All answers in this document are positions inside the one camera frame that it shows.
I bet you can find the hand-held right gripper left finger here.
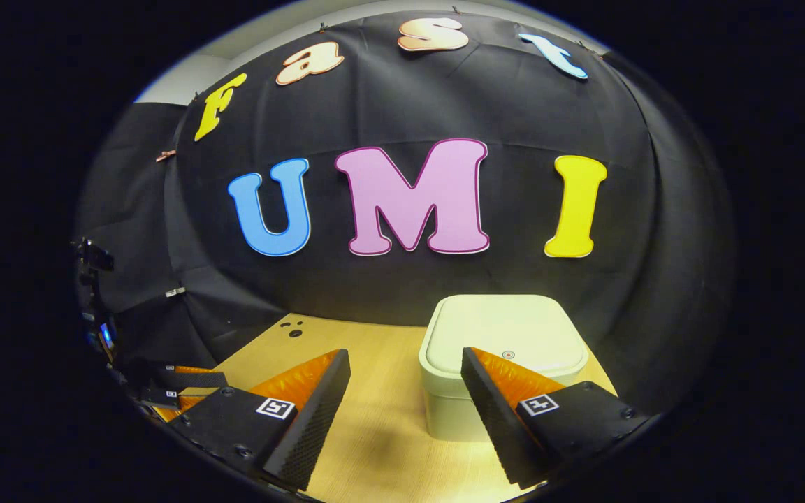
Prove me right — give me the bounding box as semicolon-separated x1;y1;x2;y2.
168;348;352;492

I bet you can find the black backdrop cloth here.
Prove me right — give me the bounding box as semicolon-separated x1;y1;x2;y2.
74;10;735;420

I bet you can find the pale green desktop garbage bin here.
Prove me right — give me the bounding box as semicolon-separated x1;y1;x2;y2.
419;293;590;442

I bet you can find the wooden desktop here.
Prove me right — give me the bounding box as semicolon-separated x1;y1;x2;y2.
210;312;620;503

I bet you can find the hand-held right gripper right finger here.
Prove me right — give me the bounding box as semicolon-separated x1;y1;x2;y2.
460;346;651;490

